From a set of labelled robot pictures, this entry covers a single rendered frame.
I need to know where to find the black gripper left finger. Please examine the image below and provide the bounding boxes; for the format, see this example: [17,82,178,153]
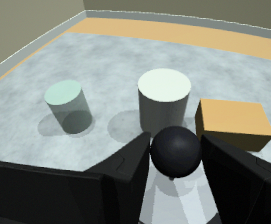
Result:
[0,132,151,224]

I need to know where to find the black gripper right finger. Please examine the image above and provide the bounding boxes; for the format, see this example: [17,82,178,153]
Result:
[200,135,271,224]

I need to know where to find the white cylinder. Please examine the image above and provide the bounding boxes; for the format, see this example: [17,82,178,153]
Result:
[138,69,191,139]

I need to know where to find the tan rectangular block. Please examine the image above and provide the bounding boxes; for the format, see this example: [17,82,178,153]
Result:
[195,97,271,152]

